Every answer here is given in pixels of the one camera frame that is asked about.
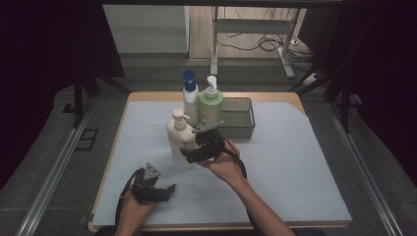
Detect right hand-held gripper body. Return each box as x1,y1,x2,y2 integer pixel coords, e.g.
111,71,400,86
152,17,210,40
191,119,228,162

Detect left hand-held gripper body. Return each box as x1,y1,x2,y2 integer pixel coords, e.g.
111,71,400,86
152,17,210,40
130,162,165,205

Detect cream pump bottle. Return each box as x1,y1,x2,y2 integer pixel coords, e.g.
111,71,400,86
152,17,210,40
165,107,199,169

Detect green pump bottle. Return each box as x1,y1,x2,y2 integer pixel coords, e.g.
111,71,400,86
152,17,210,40
198,75,225,125

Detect grey metal mesh basket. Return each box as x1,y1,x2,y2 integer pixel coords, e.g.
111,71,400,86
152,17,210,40
182,96,257,141

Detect white bottle with blue cap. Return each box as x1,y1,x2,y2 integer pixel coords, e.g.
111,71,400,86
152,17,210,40
181,68,201,128

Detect person's right hand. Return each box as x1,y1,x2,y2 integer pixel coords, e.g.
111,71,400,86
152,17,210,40
196,139,248,186

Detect black metal stand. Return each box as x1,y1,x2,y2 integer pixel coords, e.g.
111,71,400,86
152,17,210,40
288,63,363,135
72,68,132,130

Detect white cabinet panel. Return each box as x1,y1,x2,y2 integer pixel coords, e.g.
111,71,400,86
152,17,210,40
102,4,191,55

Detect dark curtain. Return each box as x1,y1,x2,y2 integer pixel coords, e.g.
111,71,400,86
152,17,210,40
0,0,126,191
297,0,417,185

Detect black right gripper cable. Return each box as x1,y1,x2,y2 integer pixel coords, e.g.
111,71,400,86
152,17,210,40
221,139,249,181

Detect black square floor bracket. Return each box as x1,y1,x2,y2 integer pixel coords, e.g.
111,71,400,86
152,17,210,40
75,128,99,152

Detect aluminium floor rail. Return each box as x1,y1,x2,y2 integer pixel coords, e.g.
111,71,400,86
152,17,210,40
16,97,96,236
325,101,405,236

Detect black floor cables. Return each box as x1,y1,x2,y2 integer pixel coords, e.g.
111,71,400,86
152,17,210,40
215,7,317,72

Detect white metal desk frame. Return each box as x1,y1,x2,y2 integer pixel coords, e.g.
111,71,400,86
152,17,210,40
209,5,296,80

